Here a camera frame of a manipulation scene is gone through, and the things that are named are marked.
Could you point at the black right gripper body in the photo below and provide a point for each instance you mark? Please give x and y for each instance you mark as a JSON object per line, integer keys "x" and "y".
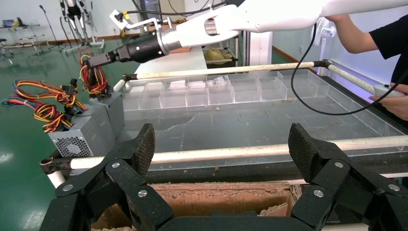
{"x": 145, "y": 47}

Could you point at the person bare forearm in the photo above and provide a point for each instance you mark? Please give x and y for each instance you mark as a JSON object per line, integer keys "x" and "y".
{"x": 353, "y": 39}

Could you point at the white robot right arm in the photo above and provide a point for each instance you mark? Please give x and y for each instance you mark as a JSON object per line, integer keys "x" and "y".
{"x": 255, "y": 19}

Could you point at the thin black stand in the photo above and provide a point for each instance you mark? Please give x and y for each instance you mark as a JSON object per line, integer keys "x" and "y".
{"x": 47, "y": 24}

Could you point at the white cart post pipe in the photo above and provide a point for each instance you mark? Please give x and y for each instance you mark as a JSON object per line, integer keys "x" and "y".
{"x": 56, "y": 178}

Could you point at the brown cardboard divider box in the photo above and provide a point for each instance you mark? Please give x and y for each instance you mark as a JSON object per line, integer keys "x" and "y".
{"x": 223, "y": 199}

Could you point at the white foam piece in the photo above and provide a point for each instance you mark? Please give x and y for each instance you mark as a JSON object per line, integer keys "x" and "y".
{"x": 177, "y": 84}

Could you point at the black pipe corner joint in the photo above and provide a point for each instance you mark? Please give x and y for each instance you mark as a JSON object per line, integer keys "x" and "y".
{"x": 51, "y": 164}
{"x": 322, "y": 63}
{"x": 129, "y": 77}

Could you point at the white cabinet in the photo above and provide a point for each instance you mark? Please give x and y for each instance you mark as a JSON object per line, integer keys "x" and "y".
{"x": 259, "y": 47}

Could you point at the gray right wrist camera bracket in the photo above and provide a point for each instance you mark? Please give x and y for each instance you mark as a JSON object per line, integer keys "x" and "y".
{"x": 116, "y": 16}

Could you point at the black cart side rail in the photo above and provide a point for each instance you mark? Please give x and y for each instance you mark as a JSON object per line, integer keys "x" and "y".
{"x": 239, "y": 173}

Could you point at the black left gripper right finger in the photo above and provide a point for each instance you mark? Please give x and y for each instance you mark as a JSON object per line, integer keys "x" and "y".
{"x": 344, "y": 188}

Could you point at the black legged robot frame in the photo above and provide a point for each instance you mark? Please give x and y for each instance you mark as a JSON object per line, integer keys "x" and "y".
{"x": 74, "y": 12}

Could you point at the white standing fan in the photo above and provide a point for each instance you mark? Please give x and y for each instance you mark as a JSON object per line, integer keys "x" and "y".
{"x": 325, "y": 32}

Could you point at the long white cart pipe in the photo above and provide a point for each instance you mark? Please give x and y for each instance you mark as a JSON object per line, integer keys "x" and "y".
{"x": 223, "y": 152}

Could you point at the yellow object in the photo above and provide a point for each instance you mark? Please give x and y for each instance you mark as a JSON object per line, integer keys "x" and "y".
{"x": 218, "y": 54}

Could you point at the person bare hand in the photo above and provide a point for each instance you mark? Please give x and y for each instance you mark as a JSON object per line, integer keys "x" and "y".
{"x": 395, "y": 106}

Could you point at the white side table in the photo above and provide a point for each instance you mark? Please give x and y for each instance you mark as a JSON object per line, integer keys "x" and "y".
{"x": 178, "y": 62}

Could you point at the person black t-shirt torso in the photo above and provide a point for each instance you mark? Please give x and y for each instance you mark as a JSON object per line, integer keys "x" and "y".
{"x": 392, "y": 41}

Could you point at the clear acrylic divider tray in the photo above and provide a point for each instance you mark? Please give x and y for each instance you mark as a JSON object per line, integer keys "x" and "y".
{"x": 245, "y": 92}

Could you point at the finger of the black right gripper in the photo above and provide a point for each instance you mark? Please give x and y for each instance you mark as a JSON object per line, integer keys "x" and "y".
{"x": 110, "y": 59}

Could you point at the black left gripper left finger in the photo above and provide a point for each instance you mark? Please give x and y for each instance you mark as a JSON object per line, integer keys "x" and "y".
{"x": 111, "y": 185}

